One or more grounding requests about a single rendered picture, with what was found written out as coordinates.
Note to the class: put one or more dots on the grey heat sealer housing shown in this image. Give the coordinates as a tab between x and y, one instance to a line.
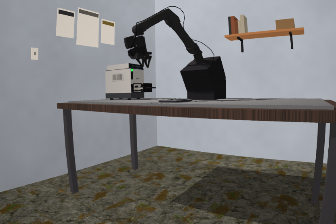
120	81

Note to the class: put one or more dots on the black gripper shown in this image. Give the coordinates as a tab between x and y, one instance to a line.
144	58

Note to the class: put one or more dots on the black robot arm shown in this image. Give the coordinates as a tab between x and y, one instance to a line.
173	21

